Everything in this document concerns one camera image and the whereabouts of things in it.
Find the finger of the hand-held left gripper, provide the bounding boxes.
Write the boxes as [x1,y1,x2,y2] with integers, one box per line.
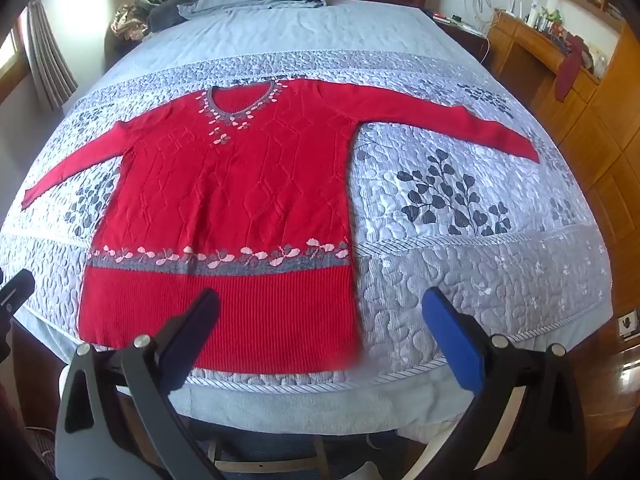
[0,269,36,322]

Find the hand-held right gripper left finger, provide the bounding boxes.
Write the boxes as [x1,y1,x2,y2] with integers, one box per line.
[55,287,221,480]

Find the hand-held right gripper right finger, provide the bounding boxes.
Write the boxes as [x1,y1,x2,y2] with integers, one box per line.
[421,287,601,480]

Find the red knit sweater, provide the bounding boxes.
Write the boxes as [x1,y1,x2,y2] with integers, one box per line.
[20,76,542,376]

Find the dark clothes pile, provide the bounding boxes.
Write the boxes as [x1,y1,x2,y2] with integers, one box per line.
[144,0,211,32]

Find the grey quilted bedspread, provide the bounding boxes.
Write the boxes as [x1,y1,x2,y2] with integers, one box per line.
[0,0,616,436]

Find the window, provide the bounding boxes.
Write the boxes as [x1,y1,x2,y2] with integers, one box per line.
[0,25,29,97]

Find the beige curtain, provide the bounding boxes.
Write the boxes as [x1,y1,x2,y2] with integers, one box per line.
[22,0,79,112]

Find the wooden dresser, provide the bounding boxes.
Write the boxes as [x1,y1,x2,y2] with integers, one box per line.
[486,9,640,313]

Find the dark red hanging cloth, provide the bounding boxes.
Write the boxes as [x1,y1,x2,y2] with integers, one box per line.
[555,35,587,102]

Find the dark wooden nightstand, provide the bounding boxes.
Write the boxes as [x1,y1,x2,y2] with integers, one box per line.
[431,10,490,63]

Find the white bottles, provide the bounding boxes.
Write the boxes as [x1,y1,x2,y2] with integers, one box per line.
[524,0,560,32]

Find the wooden bed frame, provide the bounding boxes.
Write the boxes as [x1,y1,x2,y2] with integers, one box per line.
[204,434,332,472]

